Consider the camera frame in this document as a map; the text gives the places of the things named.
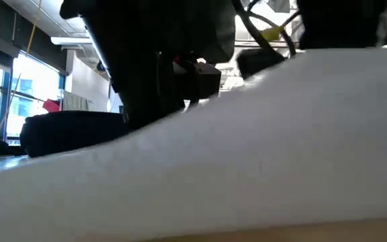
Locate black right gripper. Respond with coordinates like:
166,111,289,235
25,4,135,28
296,0,387,50

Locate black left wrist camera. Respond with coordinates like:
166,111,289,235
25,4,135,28
172,61,222,102

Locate navy blue backpack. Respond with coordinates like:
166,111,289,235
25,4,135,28
19,110,131,159

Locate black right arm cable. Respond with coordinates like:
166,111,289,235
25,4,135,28
232,0,304,58

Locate red background item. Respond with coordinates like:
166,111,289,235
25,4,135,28
42,97,62,114

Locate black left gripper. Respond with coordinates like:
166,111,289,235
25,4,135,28
60,0,237,132

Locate grey hanging cloth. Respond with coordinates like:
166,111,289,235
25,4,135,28
61,89,91,112

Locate white mesh pouch blue zipper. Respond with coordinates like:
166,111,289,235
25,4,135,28
0,46,387,242

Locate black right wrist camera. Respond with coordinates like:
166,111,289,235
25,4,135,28
236,48,286,81

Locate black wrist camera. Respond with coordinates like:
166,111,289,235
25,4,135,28
172,61,222,102
236,48,286,81

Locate yellow hanging cable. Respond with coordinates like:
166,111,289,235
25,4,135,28
25,0,43,54

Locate white ceiling light fixture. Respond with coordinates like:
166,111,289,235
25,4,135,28
50,36,93,46

